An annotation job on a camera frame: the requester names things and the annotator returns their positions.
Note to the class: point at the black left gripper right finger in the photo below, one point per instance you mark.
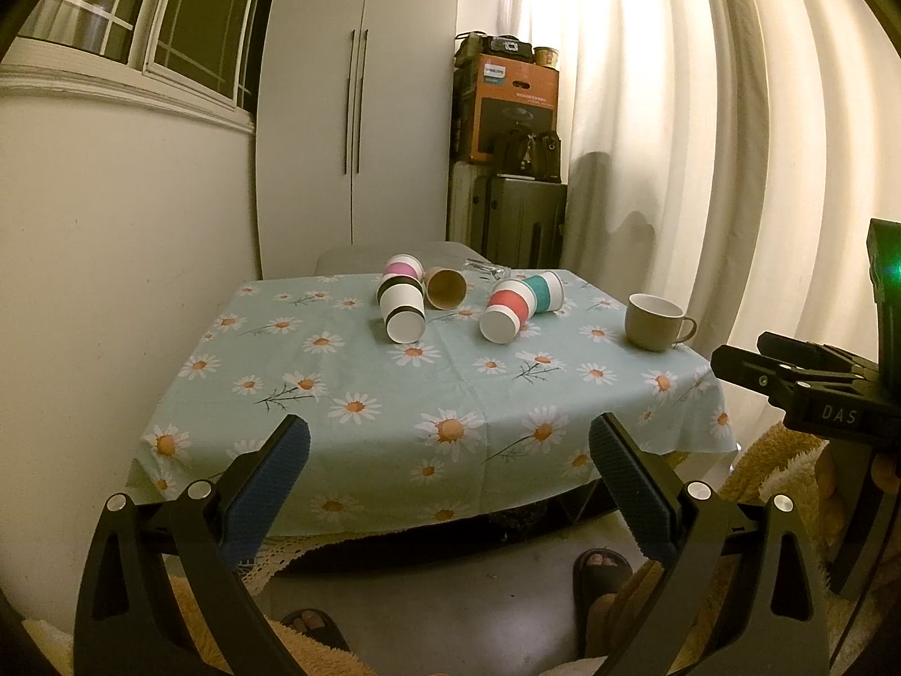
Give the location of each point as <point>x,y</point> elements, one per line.
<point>757,558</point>

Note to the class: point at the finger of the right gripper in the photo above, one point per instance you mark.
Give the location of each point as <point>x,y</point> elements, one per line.
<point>770,371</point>
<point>815,357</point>

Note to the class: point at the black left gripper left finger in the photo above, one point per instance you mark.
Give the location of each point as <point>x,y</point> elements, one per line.
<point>128,619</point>

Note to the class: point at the red band paper cup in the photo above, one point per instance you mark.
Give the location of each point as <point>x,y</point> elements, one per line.
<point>510,305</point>

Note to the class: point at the teal band paper cup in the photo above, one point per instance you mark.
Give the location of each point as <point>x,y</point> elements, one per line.
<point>549,291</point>

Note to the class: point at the brown paper cup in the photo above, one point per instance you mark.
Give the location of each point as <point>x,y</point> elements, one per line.
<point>445,288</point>

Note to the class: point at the black band paper cup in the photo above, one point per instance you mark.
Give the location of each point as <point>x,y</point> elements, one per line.
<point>402,304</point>

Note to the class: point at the pink band paper cup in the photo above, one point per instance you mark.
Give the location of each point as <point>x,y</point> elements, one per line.
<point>404,264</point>

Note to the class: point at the beige ceramic mug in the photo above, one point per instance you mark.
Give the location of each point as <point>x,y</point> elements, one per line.
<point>655,324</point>

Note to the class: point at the right foot in sandal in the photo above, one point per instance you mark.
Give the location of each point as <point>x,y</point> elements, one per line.
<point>596,572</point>

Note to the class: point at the foot in sandal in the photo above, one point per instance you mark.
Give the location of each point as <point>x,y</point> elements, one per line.
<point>596,572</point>
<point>318,626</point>

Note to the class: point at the white lace cloth edge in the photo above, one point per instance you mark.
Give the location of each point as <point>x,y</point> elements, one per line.
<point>276,553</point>

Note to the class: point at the left foot in sandal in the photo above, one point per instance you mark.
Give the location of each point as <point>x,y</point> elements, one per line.
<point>318,626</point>

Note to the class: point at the cream curtain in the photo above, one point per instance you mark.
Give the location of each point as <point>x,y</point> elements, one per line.
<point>728,155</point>

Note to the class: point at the grey suitcase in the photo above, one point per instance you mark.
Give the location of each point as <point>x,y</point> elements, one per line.
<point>509,220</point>

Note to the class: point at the daisy print blue tablecloth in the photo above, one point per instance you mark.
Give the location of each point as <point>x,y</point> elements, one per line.
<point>403,435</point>

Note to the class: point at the black handbag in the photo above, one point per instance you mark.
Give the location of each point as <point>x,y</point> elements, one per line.
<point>520,152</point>

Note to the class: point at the small tin on box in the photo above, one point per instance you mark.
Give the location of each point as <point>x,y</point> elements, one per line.
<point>545,56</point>

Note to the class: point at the orange cardboard appliance box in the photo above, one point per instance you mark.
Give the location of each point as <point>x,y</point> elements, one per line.
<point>494,95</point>

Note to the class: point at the grey chair backrest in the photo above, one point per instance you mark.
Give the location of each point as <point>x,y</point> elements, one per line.
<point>372,258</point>

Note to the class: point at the black bag on box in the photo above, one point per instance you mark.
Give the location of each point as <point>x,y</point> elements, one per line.
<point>476,42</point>

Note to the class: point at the white double door wardrobe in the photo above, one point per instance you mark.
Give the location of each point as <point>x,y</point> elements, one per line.
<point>353,127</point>

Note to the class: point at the window with white frame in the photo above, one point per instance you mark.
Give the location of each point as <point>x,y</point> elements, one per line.
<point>195,58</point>

